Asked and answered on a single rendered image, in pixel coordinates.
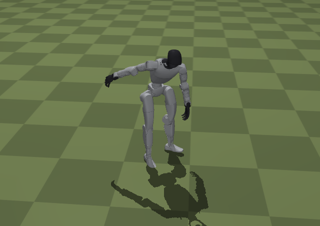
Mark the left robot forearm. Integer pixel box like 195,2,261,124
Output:
182,83,191,106

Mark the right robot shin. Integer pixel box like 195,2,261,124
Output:
142,124,153,159

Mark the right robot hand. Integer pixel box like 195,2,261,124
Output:
105,74,119,88

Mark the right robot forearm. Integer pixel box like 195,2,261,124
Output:
113,66,135,79

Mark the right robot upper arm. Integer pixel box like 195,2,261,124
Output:
129,60,158,76

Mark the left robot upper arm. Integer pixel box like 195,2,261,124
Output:
179,63,189,91

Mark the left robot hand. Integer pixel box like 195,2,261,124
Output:
181,102,191,121

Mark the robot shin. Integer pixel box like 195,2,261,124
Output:
163,119,175,147
142,124,153,159

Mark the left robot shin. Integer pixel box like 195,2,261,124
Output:
163,119,175,147

